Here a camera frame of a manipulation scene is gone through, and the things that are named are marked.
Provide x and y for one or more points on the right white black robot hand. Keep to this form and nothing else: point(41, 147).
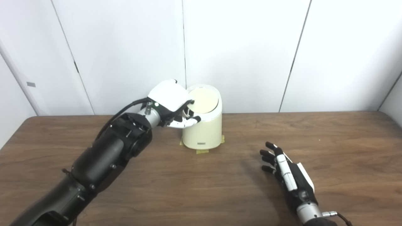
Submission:
point(301, 188)

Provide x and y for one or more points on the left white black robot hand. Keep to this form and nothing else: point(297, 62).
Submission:
point(168, 95)

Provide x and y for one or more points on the cream round bin lid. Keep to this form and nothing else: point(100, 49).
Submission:
point(205, 100)

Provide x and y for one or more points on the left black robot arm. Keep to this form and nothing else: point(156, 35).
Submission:
point(103, 157)

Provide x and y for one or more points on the cream-colored round bin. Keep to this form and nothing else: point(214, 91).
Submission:
point(204, 131)

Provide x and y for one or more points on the grey wall label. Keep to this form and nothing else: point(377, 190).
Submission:
point(31, 84)

